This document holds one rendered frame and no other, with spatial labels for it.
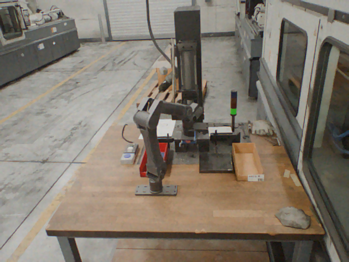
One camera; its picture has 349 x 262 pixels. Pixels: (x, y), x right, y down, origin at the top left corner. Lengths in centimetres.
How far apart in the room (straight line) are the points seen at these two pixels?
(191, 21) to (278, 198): 93
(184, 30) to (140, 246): 140
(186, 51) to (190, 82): 16
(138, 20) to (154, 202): 998
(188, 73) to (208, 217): 71
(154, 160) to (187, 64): 52
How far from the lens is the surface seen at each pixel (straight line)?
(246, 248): 206
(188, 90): 152
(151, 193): 138
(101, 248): 246
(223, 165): 152
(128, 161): 162
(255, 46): 458
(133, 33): 1117
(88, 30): 1180
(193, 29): 154
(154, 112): 116
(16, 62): 769
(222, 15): 1071
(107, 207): 137
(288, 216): 128
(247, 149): 165
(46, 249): 262
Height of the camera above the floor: 177
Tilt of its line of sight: 27 degrees down
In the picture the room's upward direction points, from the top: 4 degrees counter-clockwise
